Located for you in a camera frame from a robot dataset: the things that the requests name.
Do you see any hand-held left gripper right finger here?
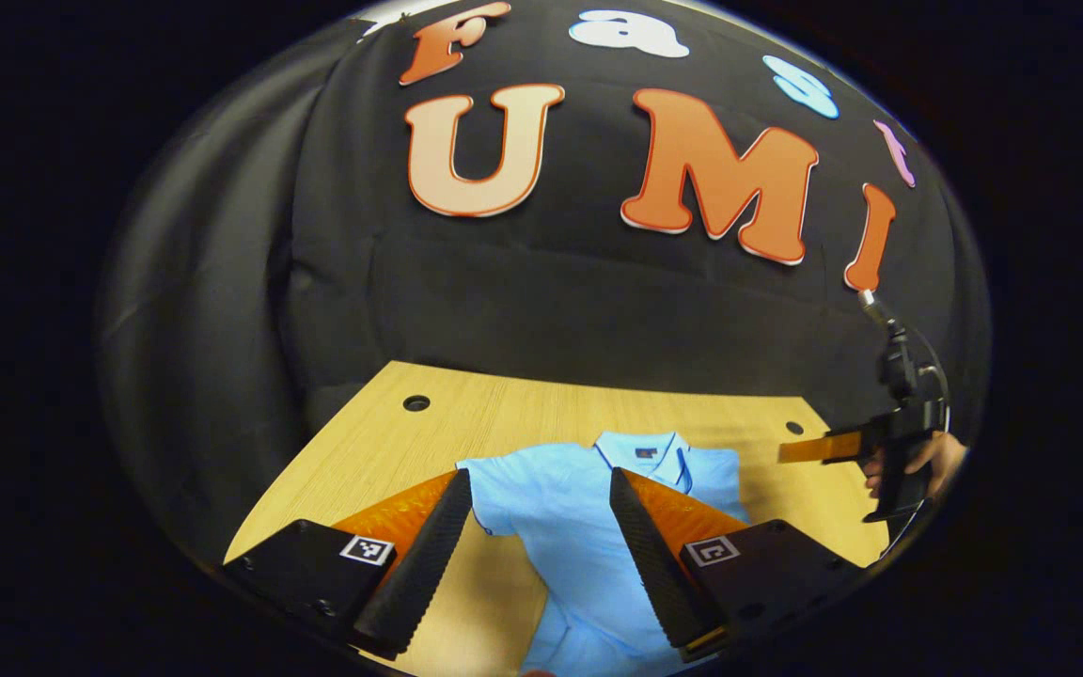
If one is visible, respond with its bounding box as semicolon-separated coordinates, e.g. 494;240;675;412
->
608;466;873;664

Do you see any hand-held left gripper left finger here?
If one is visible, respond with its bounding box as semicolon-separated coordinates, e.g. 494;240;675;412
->
222;467;475;661

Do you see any light blue T-shirt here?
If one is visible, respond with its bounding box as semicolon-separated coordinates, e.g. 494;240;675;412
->
455;431;752;677

